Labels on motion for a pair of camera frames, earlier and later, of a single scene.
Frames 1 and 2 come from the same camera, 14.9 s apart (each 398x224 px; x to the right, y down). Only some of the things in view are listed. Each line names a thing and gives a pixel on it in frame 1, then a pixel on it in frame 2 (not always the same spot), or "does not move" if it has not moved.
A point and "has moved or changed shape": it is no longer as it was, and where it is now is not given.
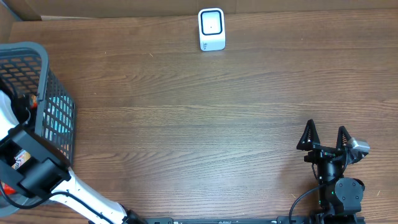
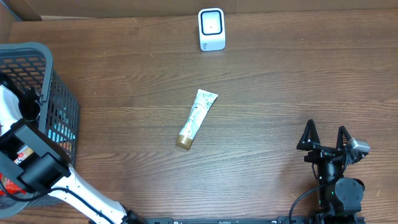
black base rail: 282,219 does not move
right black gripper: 319,150 does not move
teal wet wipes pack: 58,117 has moved or changed shape
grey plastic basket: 38,101 does not move
